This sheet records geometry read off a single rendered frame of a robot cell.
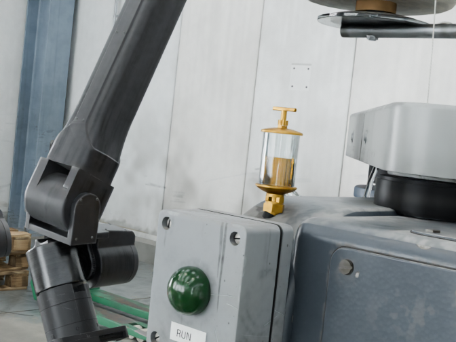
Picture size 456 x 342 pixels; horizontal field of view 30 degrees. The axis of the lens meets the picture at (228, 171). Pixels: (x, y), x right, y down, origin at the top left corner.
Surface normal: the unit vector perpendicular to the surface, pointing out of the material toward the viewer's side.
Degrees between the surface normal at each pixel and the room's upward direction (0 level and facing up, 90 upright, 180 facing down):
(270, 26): 90
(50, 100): 90
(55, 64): 90
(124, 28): 69
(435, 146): 90
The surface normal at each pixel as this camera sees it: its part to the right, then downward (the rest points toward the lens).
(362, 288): -0.67, -0.04
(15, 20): 0.73, 0.11
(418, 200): -0.47, 0.00
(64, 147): -0.54, -0.37
